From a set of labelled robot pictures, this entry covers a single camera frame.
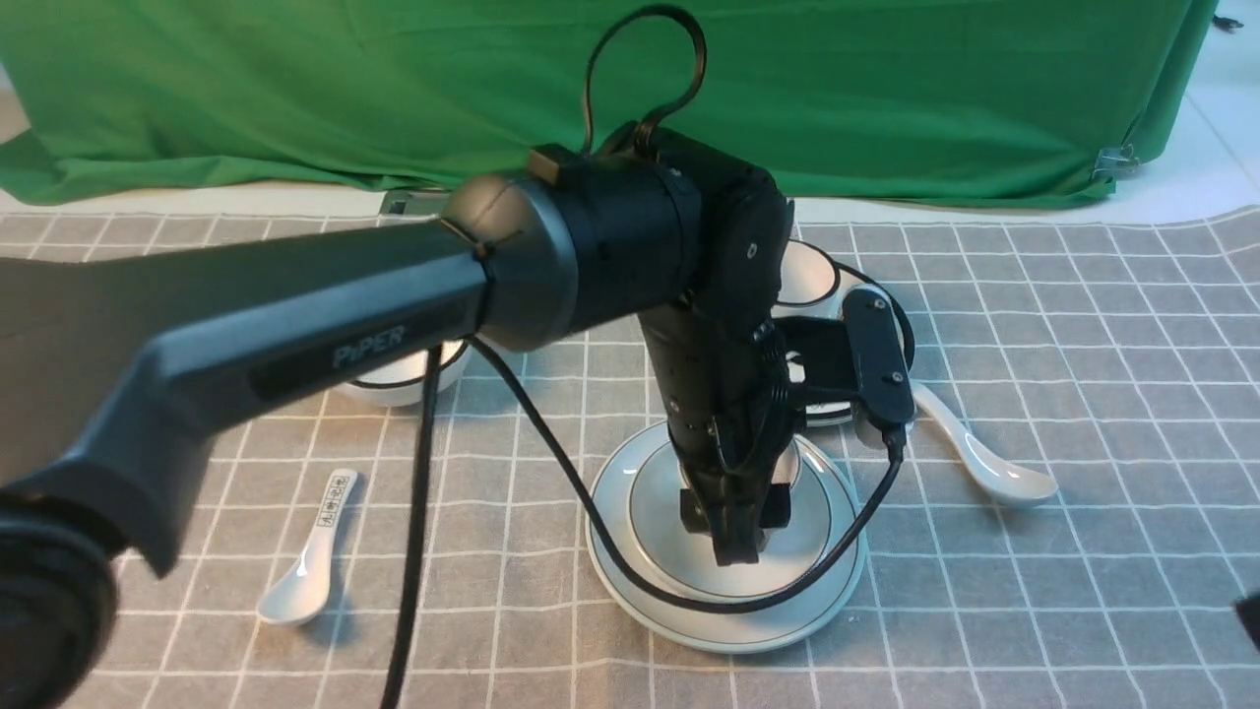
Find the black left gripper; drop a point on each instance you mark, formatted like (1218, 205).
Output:
(730, 408)

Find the grey rimmed white bowl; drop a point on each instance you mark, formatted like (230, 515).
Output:
(683, 562)

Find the plain white ceramic spoon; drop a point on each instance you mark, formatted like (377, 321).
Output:
(1005, 482)

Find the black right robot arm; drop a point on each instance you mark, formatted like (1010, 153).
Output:
(1250, 615)

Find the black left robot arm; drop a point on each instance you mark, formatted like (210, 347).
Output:
(119, 376)

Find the large grey rimmed plate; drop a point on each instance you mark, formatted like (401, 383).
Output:
(739, 634)

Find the black rimmed white cup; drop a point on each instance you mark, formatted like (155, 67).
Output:
(811, 284)

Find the black rimmed cartoon plate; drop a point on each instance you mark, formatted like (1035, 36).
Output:
(832, 413)

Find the grey checked tablecloth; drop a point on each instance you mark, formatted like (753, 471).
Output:
(1119, 359)

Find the black rimmed white bowl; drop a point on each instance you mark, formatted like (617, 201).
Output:
(401, 383)

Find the white spoon with print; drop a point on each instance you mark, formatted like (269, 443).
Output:
(304, 590)

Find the metal binder clip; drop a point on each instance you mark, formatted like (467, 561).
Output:
(1116, 163)

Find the green backdrop cloth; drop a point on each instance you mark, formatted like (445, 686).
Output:
(960, 103)

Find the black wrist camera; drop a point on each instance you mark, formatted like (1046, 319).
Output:
(884, 405)

